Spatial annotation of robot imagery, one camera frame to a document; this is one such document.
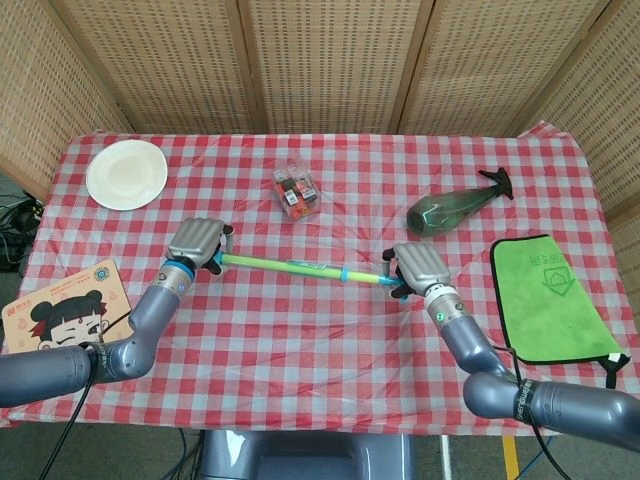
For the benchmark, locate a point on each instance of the clear box with orange items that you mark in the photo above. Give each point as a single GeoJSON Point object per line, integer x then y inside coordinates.
{"type": "Point", "coordinates": [296, 192]}

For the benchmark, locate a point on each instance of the red white checkered tablecloth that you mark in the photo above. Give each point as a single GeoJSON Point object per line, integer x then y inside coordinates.
{"type": "Point", "coordinates": [300, 350]}

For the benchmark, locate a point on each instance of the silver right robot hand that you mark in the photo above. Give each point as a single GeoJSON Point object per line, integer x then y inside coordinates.
{"type": "Point", "coordinates": [420, 267]}

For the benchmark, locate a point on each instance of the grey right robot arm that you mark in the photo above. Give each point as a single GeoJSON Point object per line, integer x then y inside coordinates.
{"type": "Point", "coordinates": [470, 345]}

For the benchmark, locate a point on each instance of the clear syringe barrel blue nozzle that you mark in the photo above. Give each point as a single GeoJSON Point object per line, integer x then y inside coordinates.
{"type": "Point", "coordinates": [344, 275]}

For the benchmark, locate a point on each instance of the green microfibre cloth black edge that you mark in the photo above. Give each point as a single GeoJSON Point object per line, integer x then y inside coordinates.
{"type": "Point", "coordinates": [545, 300]}

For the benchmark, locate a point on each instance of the woven bamboo folding screen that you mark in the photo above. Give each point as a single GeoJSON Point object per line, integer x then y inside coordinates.
{"type": "Point", "coordinates": [325, 60]}

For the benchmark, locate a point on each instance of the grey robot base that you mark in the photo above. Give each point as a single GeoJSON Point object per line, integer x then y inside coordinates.
{"type": "Point", "coordinates": [305, 457]}

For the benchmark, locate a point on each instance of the cartoon girl mouse pad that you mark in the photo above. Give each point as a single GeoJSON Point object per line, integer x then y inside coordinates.
{"type": "Point", "coordinates": [65, 300]}

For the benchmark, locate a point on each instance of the green spray bottle black trigger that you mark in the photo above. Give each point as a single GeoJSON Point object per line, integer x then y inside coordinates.
{"type": "Point", "coordinates": [445, 210]}

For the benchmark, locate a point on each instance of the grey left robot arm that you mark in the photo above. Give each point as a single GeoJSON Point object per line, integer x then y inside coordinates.
{"type": "Point", "coordinates": [130, 350]}

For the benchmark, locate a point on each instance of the white paper plate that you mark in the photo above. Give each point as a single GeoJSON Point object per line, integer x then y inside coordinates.
{"type": "Point", "coordinates": [127, 172]}

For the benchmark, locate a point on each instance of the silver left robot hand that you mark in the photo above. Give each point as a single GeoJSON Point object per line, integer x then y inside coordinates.
{"type": "Point", "coordinates": [195, 240]}

